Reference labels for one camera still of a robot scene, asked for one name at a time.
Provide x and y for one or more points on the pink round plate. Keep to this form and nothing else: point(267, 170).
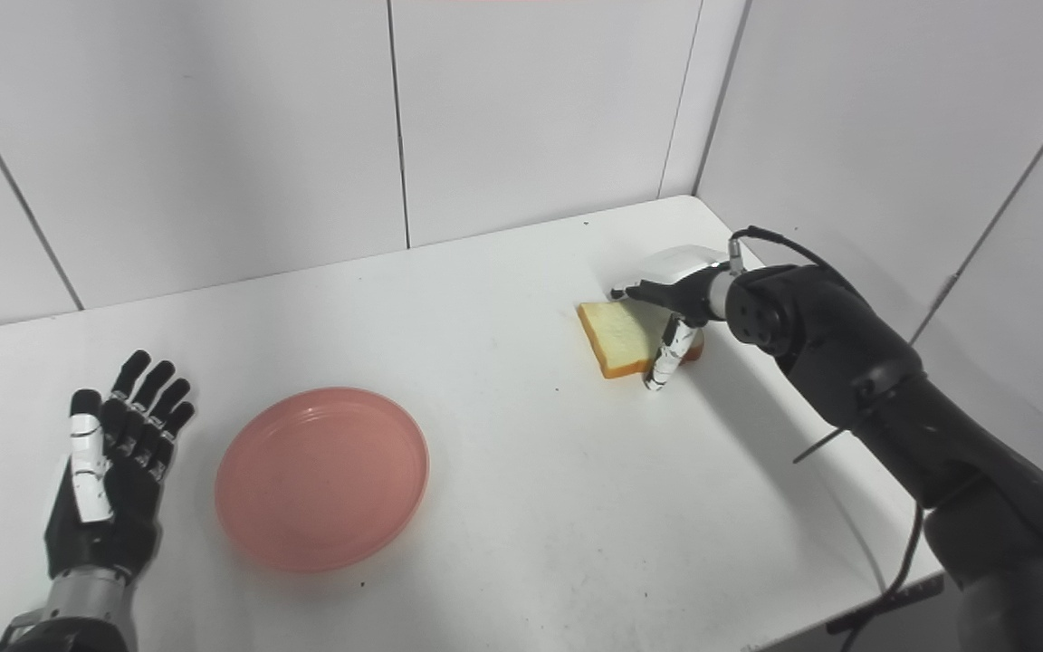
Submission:
point(322, 480)

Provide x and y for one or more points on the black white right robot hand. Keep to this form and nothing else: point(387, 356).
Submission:
point(684, 276)

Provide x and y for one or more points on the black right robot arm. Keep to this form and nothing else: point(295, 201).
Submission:
point(847, 353)

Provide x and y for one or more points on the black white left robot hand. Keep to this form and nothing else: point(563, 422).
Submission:
point(123, 516)

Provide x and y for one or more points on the slice of white bread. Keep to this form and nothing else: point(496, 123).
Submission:
point(617, 340)

